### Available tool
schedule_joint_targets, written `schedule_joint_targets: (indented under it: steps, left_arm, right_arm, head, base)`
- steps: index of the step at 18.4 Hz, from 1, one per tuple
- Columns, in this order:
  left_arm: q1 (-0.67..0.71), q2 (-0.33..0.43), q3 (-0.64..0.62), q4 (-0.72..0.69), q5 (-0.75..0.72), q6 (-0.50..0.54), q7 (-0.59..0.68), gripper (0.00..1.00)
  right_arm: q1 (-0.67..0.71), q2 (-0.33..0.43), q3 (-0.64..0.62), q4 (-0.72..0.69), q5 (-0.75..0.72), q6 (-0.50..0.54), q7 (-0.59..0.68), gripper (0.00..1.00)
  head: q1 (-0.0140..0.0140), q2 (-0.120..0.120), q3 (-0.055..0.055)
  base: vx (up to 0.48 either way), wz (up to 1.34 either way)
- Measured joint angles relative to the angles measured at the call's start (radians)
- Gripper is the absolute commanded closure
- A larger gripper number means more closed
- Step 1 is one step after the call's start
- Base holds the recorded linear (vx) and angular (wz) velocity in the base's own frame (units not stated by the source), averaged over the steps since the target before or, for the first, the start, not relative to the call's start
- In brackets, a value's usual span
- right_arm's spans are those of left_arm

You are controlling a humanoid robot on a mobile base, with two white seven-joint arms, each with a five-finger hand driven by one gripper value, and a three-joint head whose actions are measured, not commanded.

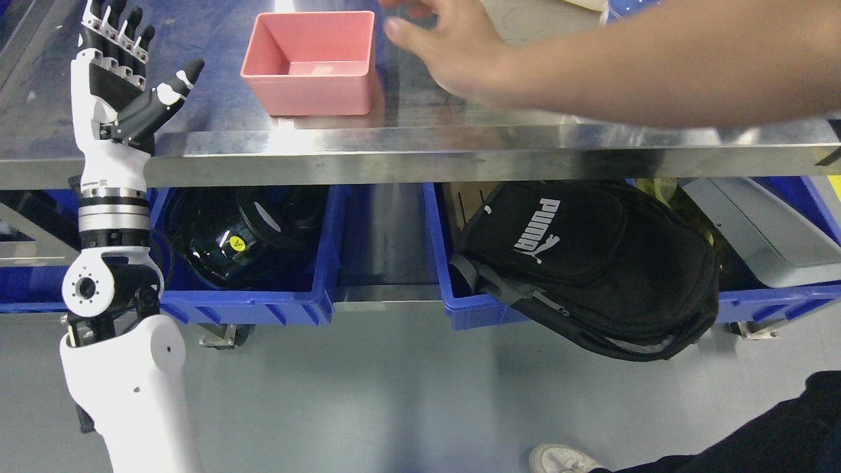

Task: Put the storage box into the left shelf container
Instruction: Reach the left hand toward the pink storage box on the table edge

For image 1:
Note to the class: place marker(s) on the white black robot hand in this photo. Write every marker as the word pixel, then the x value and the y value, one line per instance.
pixel 100 97

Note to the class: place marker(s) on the pink plastic storage box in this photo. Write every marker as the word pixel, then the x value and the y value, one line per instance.
pixel 312 63

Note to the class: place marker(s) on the person's bare forearm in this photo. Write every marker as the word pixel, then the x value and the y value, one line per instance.
pixel 683 64

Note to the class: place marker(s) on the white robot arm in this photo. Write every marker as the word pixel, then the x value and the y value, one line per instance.
pixel 123 358

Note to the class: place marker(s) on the person's bare hand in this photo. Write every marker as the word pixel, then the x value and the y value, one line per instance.
pixel 463 51

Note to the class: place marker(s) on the blue bin far left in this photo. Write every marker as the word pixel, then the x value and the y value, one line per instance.
pixel 39 241

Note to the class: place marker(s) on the blue bin with helmet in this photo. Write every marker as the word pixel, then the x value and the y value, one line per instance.
pixel 306 298

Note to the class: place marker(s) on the blue bin with backpack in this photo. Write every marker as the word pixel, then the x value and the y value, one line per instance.
pixel 449 206

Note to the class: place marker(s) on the clear plastic water bottle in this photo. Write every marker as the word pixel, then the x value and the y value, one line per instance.
pixel 615 11

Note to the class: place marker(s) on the black Puma backpack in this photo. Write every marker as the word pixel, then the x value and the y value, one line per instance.
pixel 601 263

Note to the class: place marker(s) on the white sneaker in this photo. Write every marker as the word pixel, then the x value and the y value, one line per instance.
pixel 552 457

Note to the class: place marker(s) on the grey plastic case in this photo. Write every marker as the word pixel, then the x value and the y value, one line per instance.
pixel 778 245

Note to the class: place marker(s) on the blue bin far right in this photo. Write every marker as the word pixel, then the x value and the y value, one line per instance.
pixel 816 199

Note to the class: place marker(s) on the black trouser leg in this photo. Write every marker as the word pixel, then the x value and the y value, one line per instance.
pixel 796 435

